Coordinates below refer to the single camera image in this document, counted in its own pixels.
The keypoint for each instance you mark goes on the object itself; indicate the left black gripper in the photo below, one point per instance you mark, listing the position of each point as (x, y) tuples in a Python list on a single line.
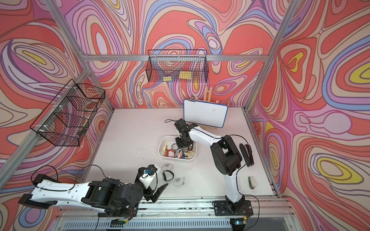
[(151, 195)]

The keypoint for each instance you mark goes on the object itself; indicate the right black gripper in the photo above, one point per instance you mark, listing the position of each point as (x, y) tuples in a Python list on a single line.
[(180, 145)]

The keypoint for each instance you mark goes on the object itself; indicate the white orange strap watch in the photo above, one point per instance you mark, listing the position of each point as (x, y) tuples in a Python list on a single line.
[(180, 154)]

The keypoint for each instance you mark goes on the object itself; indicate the cream strap gold watch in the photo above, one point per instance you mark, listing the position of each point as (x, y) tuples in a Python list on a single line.
[(189, 153)]

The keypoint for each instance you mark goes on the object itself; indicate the black smart watch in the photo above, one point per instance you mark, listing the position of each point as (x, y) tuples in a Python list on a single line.
[(168, 175)]

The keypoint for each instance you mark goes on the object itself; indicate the white pink strap watch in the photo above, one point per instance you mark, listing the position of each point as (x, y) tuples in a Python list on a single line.
[(167, 167)]

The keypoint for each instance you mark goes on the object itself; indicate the beige long strap watch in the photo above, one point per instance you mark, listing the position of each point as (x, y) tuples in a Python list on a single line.
[(164, 150)]

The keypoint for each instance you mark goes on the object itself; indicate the red translucent watch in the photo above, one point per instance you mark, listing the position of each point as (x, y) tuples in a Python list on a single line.
[(170, 153)]

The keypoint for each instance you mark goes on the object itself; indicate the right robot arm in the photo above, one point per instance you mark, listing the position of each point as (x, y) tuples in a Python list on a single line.
[(227, 158)]

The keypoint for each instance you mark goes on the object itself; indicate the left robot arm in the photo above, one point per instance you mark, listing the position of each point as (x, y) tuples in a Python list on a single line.
[(109, 197)]

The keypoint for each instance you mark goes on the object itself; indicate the white plastic storage box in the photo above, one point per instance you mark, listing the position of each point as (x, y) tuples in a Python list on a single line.
[(172, 145)]

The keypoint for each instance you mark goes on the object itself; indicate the wooden easel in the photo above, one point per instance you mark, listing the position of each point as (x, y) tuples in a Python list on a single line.
[(207, 95)]

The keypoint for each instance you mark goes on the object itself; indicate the yellow sticky note large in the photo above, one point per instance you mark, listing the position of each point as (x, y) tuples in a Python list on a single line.
[(185, 75)]

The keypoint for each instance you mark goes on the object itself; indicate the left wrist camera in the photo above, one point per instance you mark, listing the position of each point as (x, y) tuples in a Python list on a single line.
[(148, 172)]

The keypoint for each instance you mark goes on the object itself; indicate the aluminium rail front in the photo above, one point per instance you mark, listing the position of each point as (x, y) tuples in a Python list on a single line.
[(189, 214)]

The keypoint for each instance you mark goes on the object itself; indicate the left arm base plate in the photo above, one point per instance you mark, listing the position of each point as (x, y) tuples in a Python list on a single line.
[(129, 211)]

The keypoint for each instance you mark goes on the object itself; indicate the small whiteboard blue frame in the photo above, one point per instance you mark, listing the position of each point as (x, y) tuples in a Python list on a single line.
[(205, 113)]

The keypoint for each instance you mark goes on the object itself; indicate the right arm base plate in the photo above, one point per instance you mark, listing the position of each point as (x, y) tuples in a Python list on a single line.
[(227, 208)]

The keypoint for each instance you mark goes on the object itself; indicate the black wire basket back wall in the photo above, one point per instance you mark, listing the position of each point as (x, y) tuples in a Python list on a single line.
[(169, 62)]

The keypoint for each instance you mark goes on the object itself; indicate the black wire basket wall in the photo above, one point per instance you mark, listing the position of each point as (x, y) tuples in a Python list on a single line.
[(169, 62), (68, 116)]

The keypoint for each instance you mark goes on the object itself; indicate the black wire basket left wall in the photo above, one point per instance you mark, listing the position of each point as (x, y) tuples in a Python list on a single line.
[(68, 116)]

